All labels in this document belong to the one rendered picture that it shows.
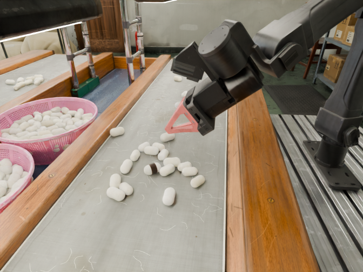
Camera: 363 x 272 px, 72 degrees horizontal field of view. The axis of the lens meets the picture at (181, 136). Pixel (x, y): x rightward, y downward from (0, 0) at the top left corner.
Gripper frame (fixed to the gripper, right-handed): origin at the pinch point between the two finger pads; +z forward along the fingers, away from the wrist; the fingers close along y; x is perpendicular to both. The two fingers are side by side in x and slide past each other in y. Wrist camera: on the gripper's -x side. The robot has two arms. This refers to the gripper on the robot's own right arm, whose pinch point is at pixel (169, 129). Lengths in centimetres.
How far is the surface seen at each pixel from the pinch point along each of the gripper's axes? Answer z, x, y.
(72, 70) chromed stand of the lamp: 39, -28, -46
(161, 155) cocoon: 5.4, 3.8, 0.5
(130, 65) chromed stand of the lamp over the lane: 18, -15, -45
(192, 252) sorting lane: -0.5, 11.1, 21.3
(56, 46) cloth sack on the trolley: 162, -90, -237
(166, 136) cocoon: 5.8, 3.3, -7.2
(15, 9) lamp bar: -10.7, -21.5, 26.8
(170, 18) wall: 76, -40, -437
